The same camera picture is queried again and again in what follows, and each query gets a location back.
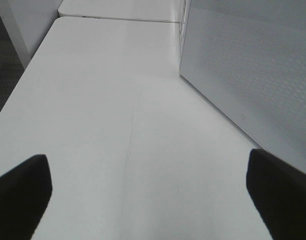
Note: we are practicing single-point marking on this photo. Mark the white microwave door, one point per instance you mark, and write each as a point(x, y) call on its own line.
point(248, 57)

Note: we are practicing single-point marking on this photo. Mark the white adjacent table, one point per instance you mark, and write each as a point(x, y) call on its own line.
point(165, 11)

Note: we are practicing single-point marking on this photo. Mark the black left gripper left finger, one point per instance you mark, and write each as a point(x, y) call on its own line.
point(25, 191)

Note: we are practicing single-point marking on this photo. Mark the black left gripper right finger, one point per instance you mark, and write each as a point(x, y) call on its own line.
point(278, 192)

